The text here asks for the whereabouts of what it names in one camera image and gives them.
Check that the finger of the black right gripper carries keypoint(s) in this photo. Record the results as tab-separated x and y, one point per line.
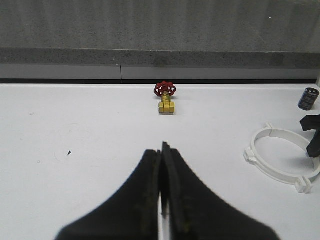
313	149
310	122

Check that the brass valve red handwheel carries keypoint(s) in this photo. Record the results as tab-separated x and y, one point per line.
165	90

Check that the grey stone counter ledge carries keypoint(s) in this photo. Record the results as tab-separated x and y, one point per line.
185	39

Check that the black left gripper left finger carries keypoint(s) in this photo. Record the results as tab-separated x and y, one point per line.
130	214

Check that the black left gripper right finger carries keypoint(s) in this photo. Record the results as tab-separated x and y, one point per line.
197	213

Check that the white half clamp with lug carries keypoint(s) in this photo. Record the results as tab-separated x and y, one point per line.
251	154

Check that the black cylindrical capacitor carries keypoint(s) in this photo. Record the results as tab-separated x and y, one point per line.
308	98

